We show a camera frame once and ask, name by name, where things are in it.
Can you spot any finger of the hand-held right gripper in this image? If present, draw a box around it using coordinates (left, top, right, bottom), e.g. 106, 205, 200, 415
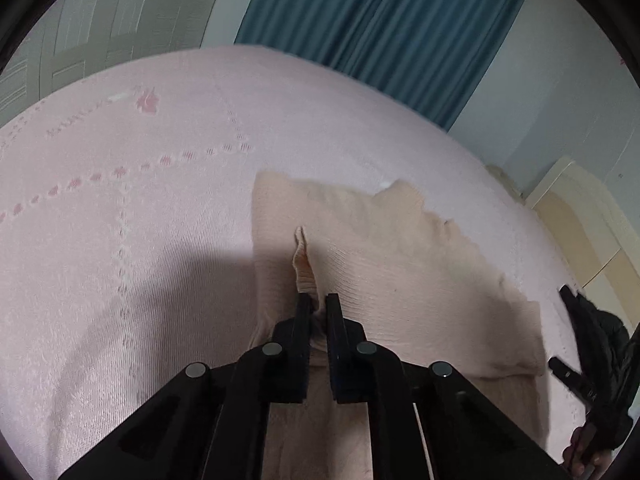
558, 284, 608, 376
548, 356, 598, 403

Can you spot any white wardrobe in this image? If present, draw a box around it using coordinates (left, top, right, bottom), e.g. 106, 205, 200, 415
0, 0, 273, 128

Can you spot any blue curtain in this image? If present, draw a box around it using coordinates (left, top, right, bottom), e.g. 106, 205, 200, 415
234, 0, 539, 134

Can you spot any beige knitted garment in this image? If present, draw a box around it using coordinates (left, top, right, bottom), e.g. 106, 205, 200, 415
251, 171, 548, 480

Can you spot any pink patterned bedspread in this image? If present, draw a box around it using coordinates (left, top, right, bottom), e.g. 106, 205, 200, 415
0, 45, 601, 480

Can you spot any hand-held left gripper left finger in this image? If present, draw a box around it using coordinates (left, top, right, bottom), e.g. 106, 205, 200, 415
59, 293, 313, 480

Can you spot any person's right hand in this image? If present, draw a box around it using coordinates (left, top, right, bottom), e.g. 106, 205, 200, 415
562, 422, 614, 477

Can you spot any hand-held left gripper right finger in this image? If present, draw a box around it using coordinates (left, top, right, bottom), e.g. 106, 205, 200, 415
325, 293, 571, 480

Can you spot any cream bed headboard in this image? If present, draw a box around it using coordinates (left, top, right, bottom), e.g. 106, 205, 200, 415
524, 156, 640, 333

